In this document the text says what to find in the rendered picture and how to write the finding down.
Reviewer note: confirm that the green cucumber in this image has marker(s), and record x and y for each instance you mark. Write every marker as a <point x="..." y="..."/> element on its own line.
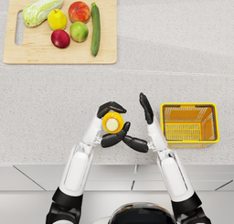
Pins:
<point x="95" y="29"/>

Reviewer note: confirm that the yellow slatted basket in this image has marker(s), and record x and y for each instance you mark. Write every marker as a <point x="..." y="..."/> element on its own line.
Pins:
<point x="189" y="125"/>

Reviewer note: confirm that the dark round robot body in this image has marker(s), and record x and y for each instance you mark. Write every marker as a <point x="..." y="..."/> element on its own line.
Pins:
<point x="141" y="214"/>

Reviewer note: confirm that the green apple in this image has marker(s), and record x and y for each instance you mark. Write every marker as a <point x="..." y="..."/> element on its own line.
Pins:
<point x="79" y="31"/>

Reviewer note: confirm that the yellow lemon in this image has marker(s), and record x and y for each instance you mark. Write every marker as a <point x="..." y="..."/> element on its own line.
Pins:
<point x="57" y="19"/>

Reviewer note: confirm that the dark red apple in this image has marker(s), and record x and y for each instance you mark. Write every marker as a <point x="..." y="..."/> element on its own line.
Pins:
<point x="60" y="38"/>

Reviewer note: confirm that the wooden cutting board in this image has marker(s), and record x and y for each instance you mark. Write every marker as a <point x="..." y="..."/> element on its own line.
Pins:
<point x="39" y="52"/>

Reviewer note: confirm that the white cabinet drawer fronts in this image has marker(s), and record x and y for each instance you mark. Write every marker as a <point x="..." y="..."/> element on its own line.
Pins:
<point x="115" y="177"/>

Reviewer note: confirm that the pale green napa cabbage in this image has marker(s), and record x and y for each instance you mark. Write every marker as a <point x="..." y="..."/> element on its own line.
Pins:
<point x="41" y="9"/>

